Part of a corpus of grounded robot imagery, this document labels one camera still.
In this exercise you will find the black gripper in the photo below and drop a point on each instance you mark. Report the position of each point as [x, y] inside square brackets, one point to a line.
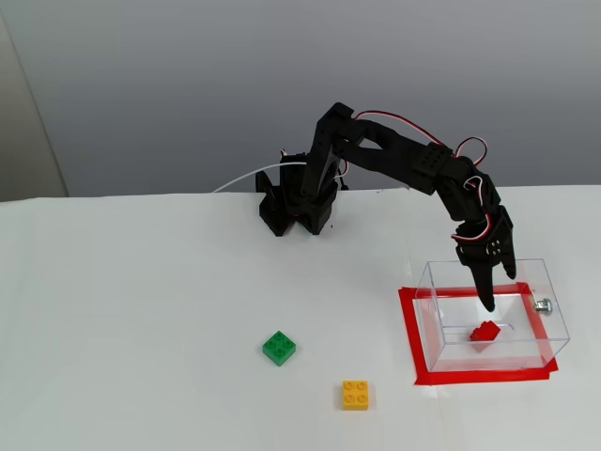
[475, 256]

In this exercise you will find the red lego brick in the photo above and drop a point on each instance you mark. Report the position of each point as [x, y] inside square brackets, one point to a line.
[486, 331]

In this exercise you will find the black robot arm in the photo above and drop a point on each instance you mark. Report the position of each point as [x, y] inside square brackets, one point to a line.
[399, 155]

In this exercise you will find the silver box lock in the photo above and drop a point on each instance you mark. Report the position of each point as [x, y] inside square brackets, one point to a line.
[543, 306]

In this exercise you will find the transparent plastic box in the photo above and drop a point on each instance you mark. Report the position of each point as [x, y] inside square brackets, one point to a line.
[554, 324]

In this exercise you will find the yellow lego brick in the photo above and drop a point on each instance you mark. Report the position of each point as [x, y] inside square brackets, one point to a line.
[355, 395]

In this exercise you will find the green lego brick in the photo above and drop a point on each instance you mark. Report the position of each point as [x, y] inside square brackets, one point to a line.
[279, 347]

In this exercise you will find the black table clamp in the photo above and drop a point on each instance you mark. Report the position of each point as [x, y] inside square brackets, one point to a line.
[265, 188]

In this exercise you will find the red tape frame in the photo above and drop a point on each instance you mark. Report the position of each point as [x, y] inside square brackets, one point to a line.
[469, 377]

